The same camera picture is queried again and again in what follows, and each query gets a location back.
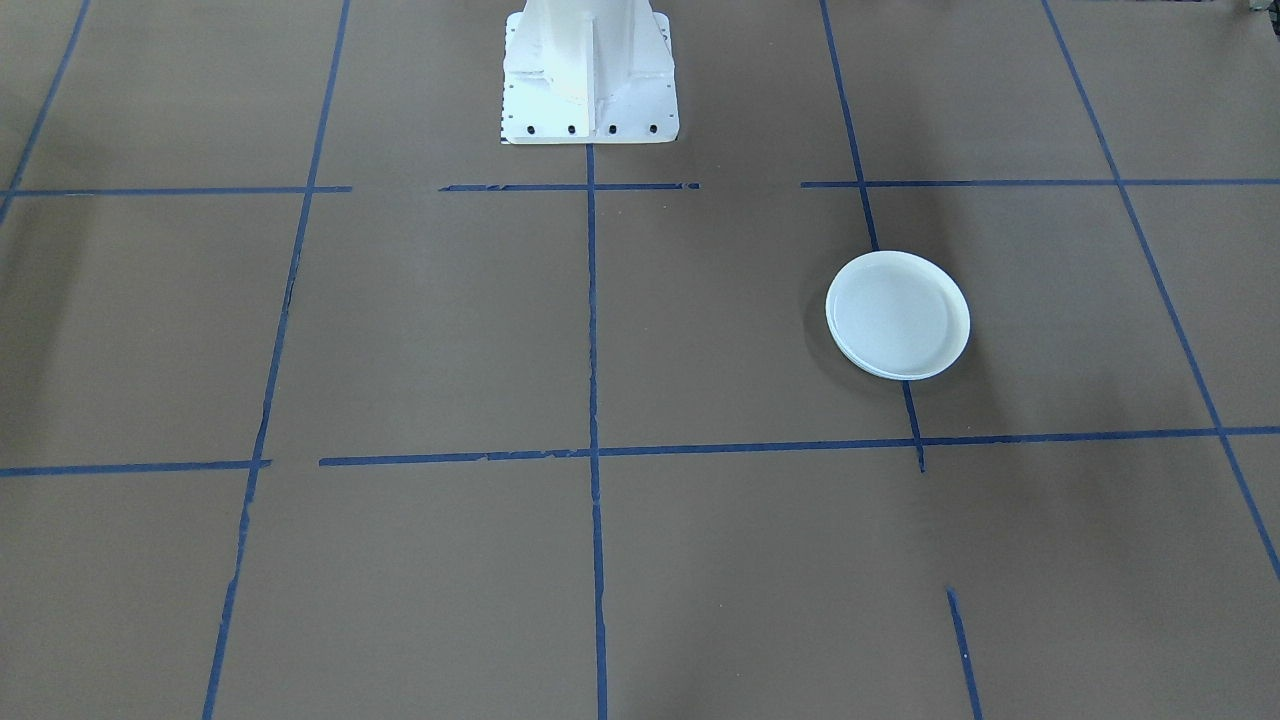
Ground light blue round plate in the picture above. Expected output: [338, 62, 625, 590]
[828, 335, 926, 382]

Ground white round plate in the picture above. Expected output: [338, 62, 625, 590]
[826, 250, 972, 378]

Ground white pedestal column with base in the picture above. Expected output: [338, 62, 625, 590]
[499, 0, 682, 148]

